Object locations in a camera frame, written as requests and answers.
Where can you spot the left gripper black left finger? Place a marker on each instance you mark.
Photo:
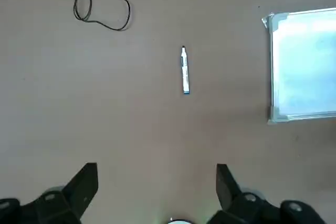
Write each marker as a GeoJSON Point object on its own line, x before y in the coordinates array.
{"type": "Point", "coordinates": [81, 190]}

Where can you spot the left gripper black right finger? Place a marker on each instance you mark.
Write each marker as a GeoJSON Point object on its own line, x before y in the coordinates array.
{"type": "Point", "coordinates": [228, 192]}

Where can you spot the white marker with blue label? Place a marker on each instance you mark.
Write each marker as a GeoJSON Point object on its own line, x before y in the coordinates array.
{"type": "Point", "coordinates": [185, 74]}

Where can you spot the silver framed whiteboard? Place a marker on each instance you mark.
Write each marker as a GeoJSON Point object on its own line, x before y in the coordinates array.
{"type": "Point", "coordinates": [304, 72]}

